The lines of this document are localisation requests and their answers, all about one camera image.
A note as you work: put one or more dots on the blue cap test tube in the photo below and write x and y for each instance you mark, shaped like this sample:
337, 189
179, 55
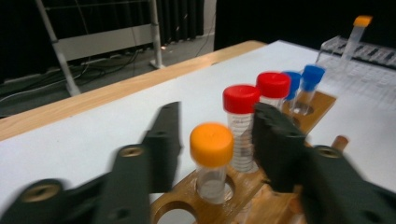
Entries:
313, 76
295, 82

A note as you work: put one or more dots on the white metal table frame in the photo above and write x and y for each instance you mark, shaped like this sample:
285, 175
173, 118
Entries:
102, 42

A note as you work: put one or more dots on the orange cap test tube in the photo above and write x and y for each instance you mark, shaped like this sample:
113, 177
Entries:
211, 144
362, 21

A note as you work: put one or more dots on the clear acrylic test tube rack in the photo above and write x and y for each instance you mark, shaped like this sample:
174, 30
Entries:
367, 77

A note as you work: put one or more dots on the wooden test tube rack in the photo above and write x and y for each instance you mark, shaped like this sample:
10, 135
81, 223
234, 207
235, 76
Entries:
186, 191

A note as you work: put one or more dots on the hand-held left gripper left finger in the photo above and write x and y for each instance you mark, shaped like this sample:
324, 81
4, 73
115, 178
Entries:
163, 149

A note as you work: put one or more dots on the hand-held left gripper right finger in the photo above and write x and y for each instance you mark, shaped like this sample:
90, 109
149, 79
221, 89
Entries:
277, 149

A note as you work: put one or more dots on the white table mat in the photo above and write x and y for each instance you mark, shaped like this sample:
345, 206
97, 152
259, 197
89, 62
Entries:
93, 137

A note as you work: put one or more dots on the red cap test tube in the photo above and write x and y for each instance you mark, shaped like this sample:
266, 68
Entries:
273, 84
241, 99

